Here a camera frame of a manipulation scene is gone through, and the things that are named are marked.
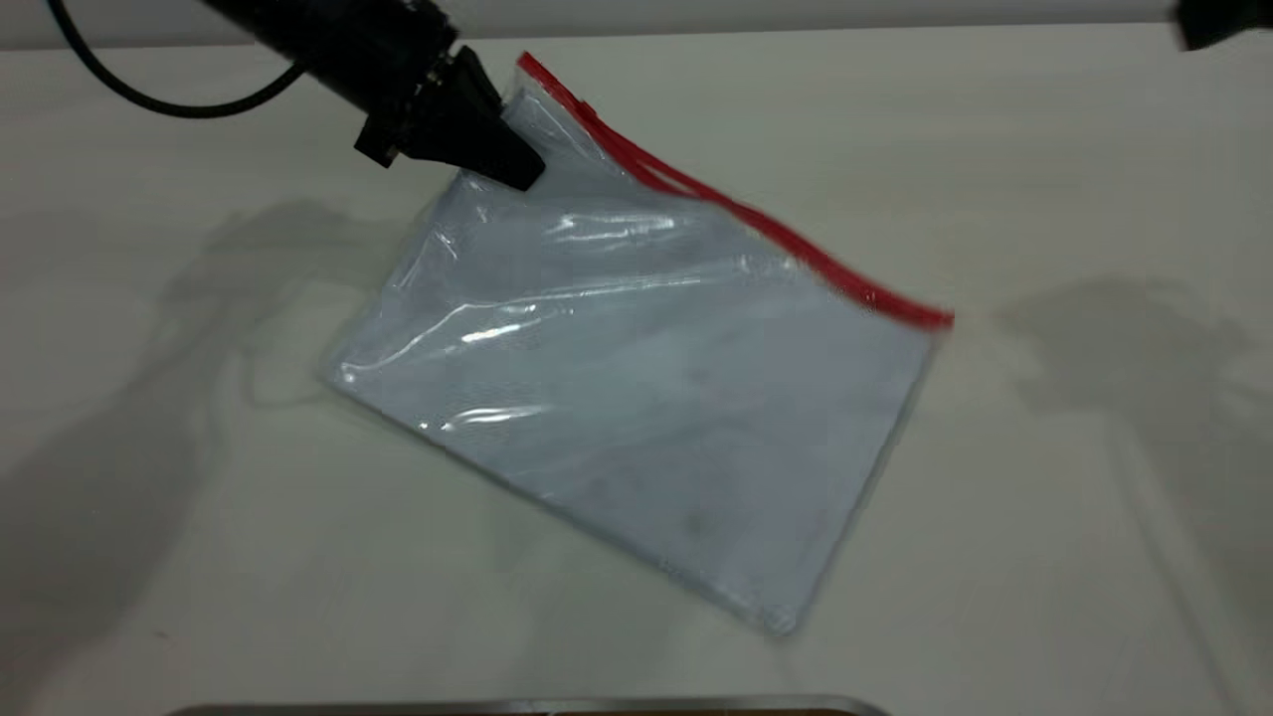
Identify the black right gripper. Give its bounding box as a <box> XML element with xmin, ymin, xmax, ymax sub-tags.
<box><xmin>1174</xmin><ymin>0</ymin><xmax>1273</xmax><ymax>51</ymax></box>

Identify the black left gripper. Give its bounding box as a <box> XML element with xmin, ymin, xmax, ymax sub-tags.
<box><xmin>204</xmin><ymin>0</ymin><xmax>546</xmax><ymax>192</ymax></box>

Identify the transparent zip bag red zipper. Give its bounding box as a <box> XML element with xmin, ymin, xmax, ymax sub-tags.
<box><xmin>323</xmin><ymin>50</ymin><xmax>956</xmax><ymax>637</ymax></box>

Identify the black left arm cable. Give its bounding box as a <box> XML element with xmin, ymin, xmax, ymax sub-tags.
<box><xmin>45</xmin><ymin>0</ymin><xmax>304</xmax><ymax>120</ymax></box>

